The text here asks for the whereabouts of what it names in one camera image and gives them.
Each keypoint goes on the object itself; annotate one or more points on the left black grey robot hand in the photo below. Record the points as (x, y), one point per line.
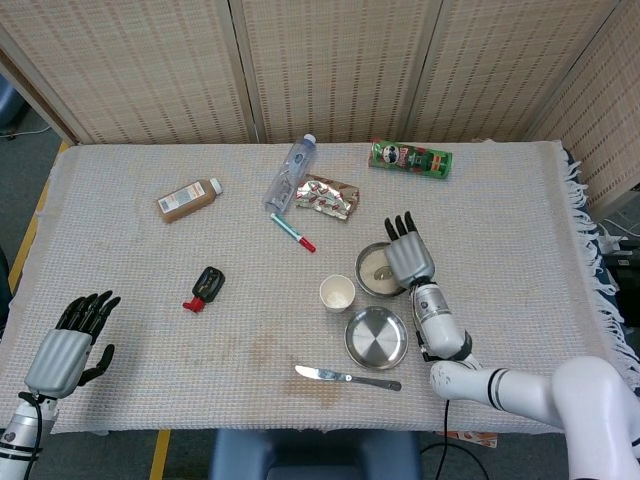
(57, 362)

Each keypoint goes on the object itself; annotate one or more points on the right black grey robot hand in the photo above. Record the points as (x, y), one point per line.
(410, 257)

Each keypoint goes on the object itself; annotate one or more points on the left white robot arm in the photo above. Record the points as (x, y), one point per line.
(20, 430)

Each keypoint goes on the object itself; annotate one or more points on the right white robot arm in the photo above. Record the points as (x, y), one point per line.
(525, 387)

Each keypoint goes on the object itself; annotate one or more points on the steel bowl with powder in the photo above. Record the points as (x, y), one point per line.
(367, 270)

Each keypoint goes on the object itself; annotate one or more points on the white paper cup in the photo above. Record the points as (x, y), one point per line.
(337, 295)

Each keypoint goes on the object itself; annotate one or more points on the empty metal plate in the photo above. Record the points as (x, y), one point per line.
(376, 339)

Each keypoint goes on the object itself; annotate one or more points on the green Pringles can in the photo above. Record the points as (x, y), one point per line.
(410, 159)

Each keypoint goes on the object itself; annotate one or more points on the shiny foil snack wrapper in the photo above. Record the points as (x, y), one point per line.
(327, 197)

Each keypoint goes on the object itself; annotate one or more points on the green marker with red cap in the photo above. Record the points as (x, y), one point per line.
(290, 231)

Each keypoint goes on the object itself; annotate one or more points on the white woven tablecloth with fringe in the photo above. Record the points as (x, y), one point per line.
(150, 260)

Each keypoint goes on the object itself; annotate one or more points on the clear plastic water bottle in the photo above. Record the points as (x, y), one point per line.
(287, 177)

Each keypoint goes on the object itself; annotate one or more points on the metal table knife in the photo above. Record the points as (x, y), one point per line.
(320, 373)

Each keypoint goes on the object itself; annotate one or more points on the black and red small device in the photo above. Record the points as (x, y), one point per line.
(209, 284)

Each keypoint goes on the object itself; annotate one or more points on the dark blue under cloth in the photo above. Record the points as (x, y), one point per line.
(597, 247)

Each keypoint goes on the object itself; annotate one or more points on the orange printed packet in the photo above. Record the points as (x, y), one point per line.
(475, 439)

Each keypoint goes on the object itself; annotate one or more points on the bamboo folding screen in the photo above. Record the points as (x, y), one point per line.
(330, 70)

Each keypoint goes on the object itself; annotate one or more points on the brown juice bottle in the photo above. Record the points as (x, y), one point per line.
(187, 201)

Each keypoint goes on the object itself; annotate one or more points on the black box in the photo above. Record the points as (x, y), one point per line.
(622, 260)

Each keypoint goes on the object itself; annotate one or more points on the blue padded chair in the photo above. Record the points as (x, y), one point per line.
(315, 455)

